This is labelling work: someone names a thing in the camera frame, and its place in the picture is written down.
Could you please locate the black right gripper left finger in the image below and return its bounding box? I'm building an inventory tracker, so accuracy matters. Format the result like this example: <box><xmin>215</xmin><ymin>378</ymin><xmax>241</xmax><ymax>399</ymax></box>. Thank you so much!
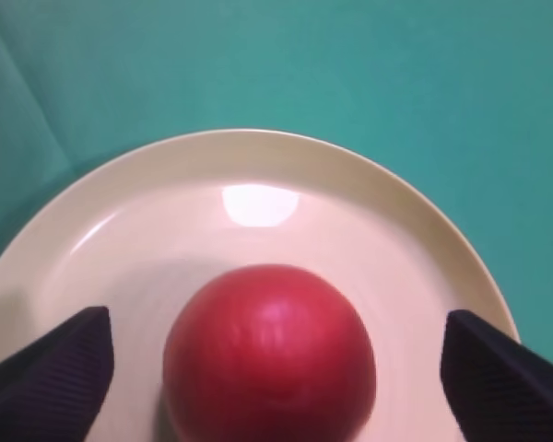
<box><xmin>0</xmin><ymin>306</ymin><xmax>114</xmax><ymax>441</ymax></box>

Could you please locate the yellow plastic plate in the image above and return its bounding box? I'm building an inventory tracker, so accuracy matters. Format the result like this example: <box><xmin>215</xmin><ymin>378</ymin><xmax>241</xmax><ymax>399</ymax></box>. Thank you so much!
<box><xmin>0</xmin><ymin>130</ymin><xmax>516</xmax><ymax>441</ymax></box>

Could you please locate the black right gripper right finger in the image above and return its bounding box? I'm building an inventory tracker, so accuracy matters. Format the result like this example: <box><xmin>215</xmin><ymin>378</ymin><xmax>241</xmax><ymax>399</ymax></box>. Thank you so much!
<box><xmin>441</xmin><ymin>309</ymin><xmax>553</xmax><ymax>441</ymax></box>

